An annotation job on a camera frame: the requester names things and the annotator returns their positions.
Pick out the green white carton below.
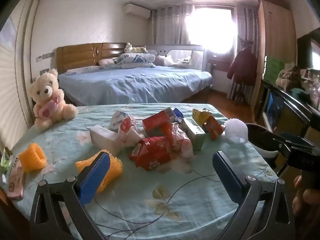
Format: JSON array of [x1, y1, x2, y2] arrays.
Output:
[[180, 117, 207, 152]]

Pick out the grey bed guard rail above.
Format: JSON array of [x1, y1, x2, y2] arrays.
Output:
[[146, 44, 207, 70]]

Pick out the pink white pillow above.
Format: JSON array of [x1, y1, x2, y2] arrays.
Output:
[[98, 58, 118, 67]]

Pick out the bed with blue sheet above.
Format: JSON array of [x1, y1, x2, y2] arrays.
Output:
[[57, 65, 214, 105]]

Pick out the large red carton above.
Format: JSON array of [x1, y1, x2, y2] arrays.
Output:
[[129, 136, 174, 171]]

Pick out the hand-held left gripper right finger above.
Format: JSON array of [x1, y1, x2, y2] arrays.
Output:
[[212, 151, 297, 240]]

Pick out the clear green plastic piece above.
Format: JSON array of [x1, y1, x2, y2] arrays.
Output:
[[0, 147, 13, 180]]

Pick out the pink phone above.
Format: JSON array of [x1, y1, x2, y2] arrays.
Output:
[[6, 157, 26, 200]]

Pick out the grey patterned curtain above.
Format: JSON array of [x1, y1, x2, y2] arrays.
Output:
[[227, 4, 259, 103], [151, 5, 193, 46]]

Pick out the orange carton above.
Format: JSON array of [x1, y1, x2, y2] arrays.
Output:
[[203, 118, 226, 140]]

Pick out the orange spiky cup toy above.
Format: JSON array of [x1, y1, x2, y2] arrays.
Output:
[[19, 142, 47, 172]]

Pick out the small red carton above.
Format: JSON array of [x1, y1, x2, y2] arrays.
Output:
[[142, 107, 177, 137]]

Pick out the cream teddy bear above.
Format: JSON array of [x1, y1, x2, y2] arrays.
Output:
[[30, 69, 78, 131]]

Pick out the wooden headboard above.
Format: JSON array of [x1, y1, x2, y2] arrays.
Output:
[[56, 42, 135, 75]]

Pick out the black television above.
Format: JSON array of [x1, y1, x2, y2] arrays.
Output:
[[296, 27, 320, 73]]

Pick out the wall switch panel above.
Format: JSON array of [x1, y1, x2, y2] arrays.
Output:
[[36, 53, 54, 62]]

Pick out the pink white plastic bag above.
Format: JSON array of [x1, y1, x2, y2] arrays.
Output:
[[161, 122, 194, 159]]

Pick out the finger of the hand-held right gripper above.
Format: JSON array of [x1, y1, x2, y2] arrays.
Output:
[[269, 130, 313, 153]]

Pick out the yellow carton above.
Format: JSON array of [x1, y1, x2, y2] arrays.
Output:
[[192, 108, 213, 125]]

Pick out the bright window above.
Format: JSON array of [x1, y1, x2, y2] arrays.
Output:
[[185, 5, 238, 54]]

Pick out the dark red coat on stand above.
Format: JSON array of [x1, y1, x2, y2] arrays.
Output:
[[234, 37, 253, 103]]

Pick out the teal cloth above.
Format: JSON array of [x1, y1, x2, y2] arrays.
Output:
[[291, 87, 310, 100]]

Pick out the white printed cushion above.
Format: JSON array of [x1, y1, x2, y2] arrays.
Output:
[[177, 57, 192, 68]]

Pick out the stack of green boxes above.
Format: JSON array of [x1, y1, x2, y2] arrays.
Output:
[[265, 55, 285, 83]]

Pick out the brown plush cloth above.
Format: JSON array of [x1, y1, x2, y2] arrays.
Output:
[[276, 64, 304, 90]]

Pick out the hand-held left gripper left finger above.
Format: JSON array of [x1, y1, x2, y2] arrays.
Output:
[[29, 151, 112, 240]]

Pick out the floral green tablecloth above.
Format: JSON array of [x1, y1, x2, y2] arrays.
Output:
[[10, 103, 279, 240]]

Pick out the orange spiky long toy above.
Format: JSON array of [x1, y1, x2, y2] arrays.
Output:
[[76, 149, 123, 194]]

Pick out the white round trash bin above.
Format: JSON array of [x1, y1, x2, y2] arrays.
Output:
[[246, 123, 280, 157]]

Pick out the wooden wardrobe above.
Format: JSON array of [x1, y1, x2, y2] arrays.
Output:
[[257, 0, 297, 110]]

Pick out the pink plush toy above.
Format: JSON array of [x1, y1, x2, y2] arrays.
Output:
[[156, 55, 174, 67]]

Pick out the black glass cabinet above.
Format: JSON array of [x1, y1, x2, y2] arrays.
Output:
[[260, 79, 320, 143]]

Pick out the white pillows with pattern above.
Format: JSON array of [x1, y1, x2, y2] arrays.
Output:
[[117, 53, 157, 69]]

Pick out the red white plastic wrapper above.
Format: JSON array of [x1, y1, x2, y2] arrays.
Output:
[[117, 116, 145, 147]]

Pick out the white blue plastic wrapper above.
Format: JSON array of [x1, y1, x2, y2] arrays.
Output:
[[110, 110, 130, 132]]

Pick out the blue white packet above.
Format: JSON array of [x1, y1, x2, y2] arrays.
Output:
[[172, 107, 185, 119]]

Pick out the louvered sliding closet door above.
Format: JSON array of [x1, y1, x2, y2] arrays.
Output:
[[0, 0, 33, 155]]

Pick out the white air conditioner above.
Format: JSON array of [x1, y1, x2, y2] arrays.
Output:
[[125, 4, 151, 18]]

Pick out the person's right hand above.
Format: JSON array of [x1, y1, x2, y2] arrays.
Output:
[[292, 175, 320, 217]]

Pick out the white spiky ball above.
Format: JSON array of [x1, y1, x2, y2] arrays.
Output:
[[223, 119, 249, 143]]

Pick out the white tissue pack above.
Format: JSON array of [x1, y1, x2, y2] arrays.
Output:
[[89, 125, 122, 156]]

